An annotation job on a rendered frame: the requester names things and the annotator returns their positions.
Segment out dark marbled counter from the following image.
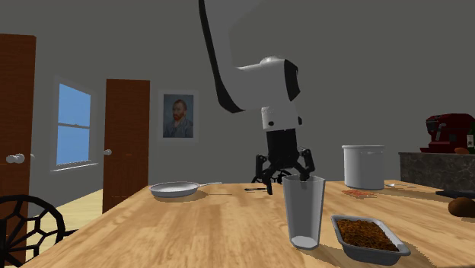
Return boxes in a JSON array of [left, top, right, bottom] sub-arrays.
[[398, 113, 475, 193]]

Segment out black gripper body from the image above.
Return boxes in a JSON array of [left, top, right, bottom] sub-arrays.
[[265, 128, 301, 171]]

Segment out black flat tool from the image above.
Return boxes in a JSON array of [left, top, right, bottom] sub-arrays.
[[435, 189, 475, 199]]

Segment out framed portrait wall picture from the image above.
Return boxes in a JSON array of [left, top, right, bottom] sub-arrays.
[[157, 88, 199, 143]]

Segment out red flat food strips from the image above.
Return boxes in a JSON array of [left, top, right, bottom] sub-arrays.
[[341, 188, 378, 199]]

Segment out grey baking tin brown food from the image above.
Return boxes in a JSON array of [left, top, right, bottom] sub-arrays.
[[330, 214, 412, 266]]

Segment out grey cooking pot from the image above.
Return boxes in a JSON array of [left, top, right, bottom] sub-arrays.
[[341, 144, 386, 191]]

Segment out light wooden table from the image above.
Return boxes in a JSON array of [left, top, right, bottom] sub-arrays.
[[20, 179, 475, 268]]

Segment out grey translucent tumbler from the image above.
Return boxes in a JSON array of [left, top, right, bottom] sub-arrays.
[[282, 174, 327, 250]]

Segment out grey framed window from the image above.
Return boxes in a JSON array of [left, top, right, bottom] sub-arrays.
[[49, 75, 100, 173]]

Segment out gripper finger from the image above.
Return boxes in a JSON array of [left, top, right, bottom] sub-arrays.
[[296, 147, 317, 183], [255, 153, 284, 196]]

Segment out black lattice chair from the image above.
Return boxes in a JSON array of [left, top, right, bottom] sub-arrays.
[[250, 169, 295, 185], [0, 194, 78, 268]]

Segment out brown round potato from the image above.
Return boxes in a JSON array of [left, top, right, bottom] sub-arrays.
[[448, 196, 475, 219]]

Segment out grey frying pan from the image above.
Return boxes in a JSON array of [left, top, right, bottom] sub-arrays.
[[148, 180, 224, 199]]

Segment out brown wooden door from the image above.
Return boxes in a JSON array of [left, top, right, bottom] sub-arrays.
[[0, 33, 37, 265], [101, 78, 151, 215]]

